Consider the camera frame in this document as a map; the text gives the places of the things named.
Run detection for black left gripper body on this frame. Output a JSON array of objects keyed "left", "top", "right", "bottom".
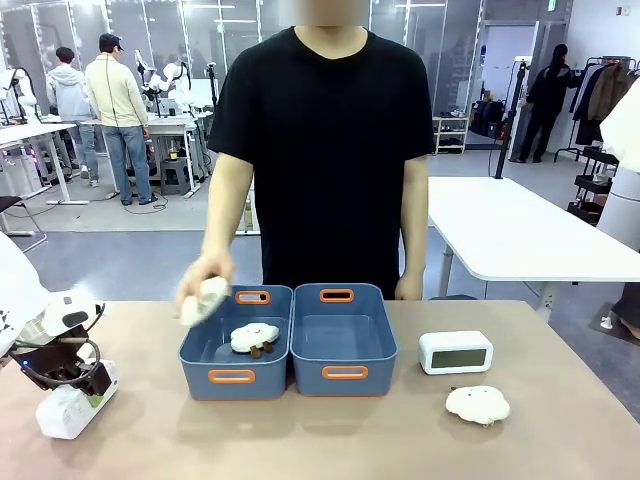
[{"left": 18, "top": 335, "right": 114, "bottom": 397}]

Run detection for white sheep plush toy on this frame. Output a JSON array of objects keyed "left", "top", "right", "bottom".
[
  {"left": 178, "top": 276, "right": 233, "bottom": 328},
  {"left": 229, "top": 322, "right": 281, "bottom": 360},
  {"left": 444, "top": 384, "right": 512, "bottom": 427}
]

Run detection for person's left forearm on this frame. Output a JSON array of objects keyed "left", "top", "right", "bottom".
[{"left": 398, "top": 149, "right": 432, "bottom": 281}]

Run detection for person's right forearm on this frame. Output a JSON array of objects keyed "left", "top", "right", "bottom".
[{"left": 199, "top": 149, "right": 257, "bottom": 274}]

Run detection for person's right hand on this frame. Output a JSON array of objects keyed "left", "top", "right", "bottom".
[{"left": 174, "top": 248, "right": 237, "bottom": 321}]

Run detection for person's left hand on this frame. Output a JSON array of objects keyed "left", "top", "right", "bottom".
[{"left": 393, "top": 271, "right": 428, "bottom": 302}]

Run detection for black office chair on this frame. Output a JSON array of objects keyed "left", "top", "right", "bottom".
[{"left": 0, "top": 194, "right": 49, "bottom": 254}]

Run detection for grey plastic stool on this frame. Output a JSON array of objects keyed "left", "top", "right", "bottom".
[{"left": 158, "top": 157, "right": 195, "bottom": 197}]

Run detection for white standing desk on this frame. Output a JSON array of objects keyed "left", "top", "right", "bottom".
[{"left": 0, "top": 121, "right": 92, "bottom": 207}]

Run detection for grey work desk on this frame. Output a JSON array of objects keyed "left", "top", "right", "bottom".
[{"left": 79, "top": 114, "right": 214, "bottom": 200}]

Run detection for man in cream jacket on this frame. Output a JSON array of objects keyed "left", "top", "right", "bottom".
[{"left": 84, "top": 32, "right": 159, "bottom": 207}]

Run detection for person in grey hoodie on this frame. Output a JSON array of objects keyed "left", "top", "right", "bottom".
[{"left": 45, "top": 45, "right": 101, "bottom": 189}]

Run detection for person in black t-shirt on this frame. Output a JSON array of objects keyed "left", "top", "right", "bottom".
[{"left": 207, "top": 24, "right": 436, "bottom": 302}]

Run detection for wooden shoe shelf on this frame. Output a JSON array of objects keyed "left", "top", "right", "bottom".
[{"left": 431, "top": 114, "right": 471, "bottom": 155}]

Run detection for white side table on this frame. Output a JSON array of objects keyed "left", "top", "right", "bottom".
[{"left": 427, "top": 175, "right": 640, "bottom": 324}]

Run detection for black tripod stand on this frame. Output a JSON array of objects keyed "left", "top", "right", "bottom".
[{"left": 493, "top": 57, "right": 532, "bottom": 181}]

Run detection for bystander's leg and shoe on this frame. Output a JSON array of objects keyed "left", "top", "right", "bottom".
[{"left": 598, "top": 280, "right": 640, "bottom": 342}]

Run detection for person in black clothes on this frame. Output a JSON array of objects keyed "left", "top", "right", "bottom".
[{"left": 509, "top": 43, "right": 585, "bottom": 165}]

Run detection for black utility cart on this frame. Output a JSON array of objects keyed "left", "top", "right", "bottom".
[{"left": 566, "top": 144, "right": 622, "bottom": 227}]

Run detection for black clothes rack with coats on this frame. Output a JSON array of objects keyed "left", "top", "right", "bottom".
[{"left": 553, "top": 55, "right": 640, "bottom": 164}]

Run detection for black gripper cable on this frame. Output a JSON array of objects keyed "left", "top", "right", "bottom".
[{"left": 13, "top": 302, "right": 107, "bottom": 389}]

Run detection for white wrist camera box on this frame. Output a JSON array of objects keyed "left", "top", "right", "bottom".
[{"left": 43, "top": 292, "right": 105, "bottom": 337}]

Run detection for blue basket orange handles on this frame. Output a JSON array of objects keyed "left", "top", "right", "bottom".
[
  {"left": 177, "top": 284, "right": 295, "bottom": 401},
  {"left": 289, "top": 282, "right": 400, "bottom": 398}
]

